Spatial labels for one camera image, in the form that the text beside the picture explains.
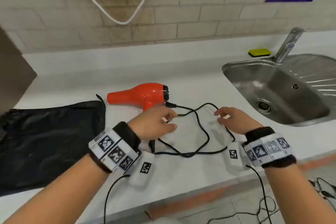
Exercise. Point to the person's right hand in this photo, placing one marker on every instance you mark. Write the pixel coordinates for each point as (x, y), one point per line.
(239, 122)

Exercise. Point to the person's left hand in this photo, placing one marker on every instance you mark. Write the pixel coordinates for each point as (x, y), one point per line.
(152, 124)

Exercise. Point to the orange hair dryer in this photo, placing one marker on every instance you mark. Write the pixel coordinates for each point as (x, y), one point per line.
(141, 95)

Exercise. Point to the black drawstring bag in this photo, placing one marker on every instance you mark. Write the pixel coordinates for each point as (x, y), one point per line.
(47, 142)

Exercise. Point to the person's left forearm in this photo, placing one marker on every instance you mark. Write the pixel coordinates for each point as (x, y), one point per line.
(52, 195)

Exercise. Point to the right wristband with square markers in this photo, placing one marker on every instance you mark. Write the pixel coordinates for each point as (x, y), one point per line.
(267, 149)

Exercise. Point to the wristband with square markers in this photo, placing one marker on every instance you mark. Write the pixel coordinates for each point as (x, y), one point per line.
(267, 149)
(110, 147)

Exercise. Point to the left wristband with square markers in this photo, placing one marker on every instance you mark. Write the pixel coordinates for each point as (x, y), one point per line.
(110, 147)

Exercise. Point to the stainless steel sink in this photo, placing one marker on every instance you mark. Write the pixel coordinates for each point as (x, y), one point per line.
(288, 95)

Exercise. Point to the yellow sponge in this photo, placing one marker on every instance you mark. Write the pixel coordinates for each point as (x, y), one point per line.
(260, 52)

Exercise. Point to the chrome faucet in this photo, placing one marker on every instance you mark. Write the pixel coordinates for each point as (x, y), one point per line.
(286, 46)

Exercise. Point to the brown side panel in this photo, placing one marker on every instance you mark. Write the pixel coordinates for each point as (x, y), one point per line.
(13, 79)

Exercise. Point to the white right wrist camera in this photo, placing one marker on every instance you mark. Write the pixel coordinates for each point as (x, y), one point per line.
(233, 155)

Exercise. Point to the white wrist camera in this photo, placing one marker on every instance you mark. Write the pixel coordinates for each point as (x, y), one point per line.
(143, 168)
(233, 155)

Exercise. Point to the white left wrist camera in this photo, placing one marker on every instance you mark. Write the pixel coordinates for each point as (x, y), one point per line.
(143, 168)

